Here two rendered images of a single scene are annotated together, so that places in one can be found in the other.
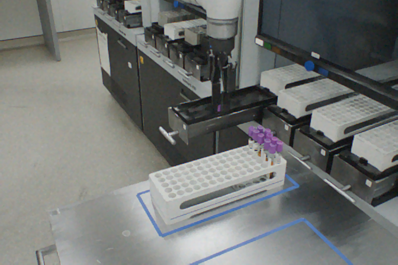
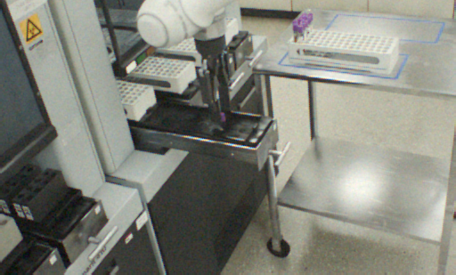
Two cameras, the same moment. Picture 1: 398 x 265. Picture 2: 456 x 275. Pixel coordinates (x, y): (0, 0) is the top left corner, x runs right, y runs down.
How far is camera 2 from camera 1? 1.99 m
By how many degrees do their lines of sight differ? 96
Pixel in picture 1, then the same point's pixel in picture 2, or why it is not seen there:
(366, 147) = (231, 28)
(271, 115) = (197, 95)
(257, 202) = not seen: hidden behind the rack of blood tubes
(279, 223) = not seen: hidden behind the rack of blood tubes
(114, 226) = (430, 69)
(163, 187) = (391, 44)
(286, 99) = (186, 73)
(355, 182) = (246, 49)
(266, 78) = (142, 101)
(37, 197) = not seen: outside the picture
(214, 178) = (354, 36)
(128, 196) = (403, 80)
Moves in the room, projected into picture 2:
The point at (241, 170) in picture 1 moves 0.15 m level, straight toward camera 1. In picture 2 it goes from (331, 35) to (372, 20)
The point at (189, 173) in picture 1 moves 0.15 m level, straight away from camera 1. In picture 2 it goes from (363, 44) to (325, 65)
